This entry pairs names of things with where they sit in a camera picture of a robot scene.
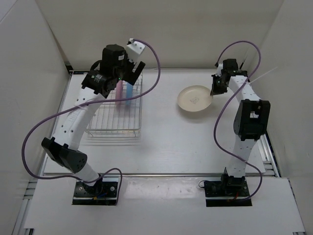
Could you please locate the cream plate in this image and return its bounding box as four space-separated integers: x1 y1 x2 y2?
177 85 213 112

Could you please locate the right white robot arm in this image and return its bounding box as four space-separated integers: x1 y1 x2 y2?
211 59 270 196

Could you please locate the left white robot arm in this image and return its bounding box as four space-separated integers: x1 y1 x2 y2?
42 41 145 196

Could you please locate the blue plate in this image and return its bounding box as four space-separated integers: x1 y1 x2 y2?
125 83 133 107

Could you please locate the pink plate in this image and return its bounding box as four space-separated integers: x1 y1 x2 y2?
115 80 123 108

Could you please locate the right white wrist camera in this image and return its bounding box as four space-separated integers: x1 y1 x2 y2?
215 63 224 77

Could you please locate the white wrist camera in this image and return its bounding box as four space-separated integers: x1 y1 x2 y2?
125 38 145 64
215 63 224 77

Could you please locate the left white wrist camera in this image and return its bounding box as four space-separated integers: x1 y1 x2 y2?
125 38 145 64

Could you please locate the metal wire dish rack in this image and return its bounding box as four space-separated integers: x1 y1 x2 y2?
86 75 142 138

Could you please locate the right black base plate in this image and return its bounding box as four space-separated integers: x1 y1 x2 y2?
198 180 252 207

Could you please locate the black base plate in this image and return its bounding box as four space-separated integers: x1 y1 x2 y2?
72 177 119 206
198 180 252 207

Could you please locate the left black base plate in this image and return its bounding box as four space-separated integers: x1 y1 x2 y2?
72 177 119 206

